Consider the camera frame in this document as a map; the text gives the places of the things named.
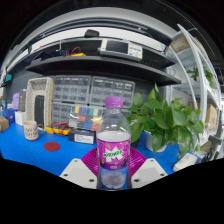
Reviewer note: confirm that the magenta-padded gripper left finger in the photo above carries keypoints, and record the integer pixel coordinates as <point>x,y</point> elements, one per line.
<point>78,173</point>

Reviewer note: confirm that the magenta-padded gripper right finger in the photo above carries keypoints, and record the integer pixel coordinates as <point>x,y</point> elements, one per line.
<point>148,172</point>

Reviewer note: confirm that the purple-labelled clear drink bottle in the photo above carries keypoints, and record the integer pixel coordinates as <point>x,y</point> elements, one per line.
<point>113,153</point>

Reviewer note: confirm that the black case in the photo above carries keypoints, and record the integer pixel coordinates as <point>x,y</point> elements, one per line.
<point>134,144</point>

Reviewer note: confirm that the black box with white label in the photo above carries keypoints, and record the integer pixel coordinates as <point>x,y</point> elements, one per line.
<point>81,136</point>

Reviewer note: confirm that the flat round red coaster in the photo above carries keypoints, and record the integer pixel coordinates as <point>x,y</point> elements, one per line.
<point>52,146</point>

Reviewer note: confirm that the flat white device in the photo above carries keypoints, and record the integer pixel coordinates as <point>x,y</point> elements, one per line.
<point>185,161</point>

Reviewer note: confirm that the clear box with coloured parts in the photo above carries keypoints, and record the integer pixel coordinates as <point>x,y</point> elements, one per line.
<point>85,118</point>

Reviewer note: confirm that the green potted plant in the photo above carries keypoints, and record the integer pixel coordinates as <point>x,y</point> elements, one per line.
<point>166,120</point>

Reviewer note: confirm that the black stand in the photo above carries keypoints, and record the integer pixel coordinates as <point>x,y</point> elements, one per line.
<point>209,154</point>

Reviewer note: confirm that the beige patterned mug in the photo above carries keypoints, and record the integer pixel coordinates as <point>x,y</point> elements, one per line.
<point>30,130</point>

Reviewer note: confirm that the black rounded speaker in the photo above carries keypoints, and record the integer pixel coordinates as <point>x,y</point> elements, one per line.
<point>39,110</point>

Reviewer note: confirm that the small white box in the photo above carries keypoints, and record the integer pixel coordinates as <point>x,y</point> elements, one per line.
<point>20,118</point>

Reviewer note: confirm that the blue box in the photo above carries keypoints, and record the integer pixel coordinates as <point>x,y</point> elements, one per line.
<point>10,115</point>

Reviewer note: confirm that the white perforated basket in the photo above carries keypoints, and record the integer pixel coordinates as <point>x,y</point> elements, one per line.
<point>31,96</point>

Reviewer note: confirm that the brown cardboard box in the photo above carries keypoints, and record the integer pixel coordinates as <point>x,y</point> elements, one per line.
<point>3,123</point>

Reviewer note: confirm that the dark grey box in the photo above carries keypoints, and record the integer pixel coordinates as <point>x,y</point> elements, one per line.
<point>22,100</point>

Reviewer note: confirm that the purple bag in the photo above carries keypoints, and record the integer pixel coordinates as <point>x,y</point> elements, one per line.
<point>15,101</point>

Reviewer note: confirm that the white metal shelf unit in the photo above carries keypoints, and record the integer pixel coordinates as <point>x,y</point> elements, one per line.
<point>203,83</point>

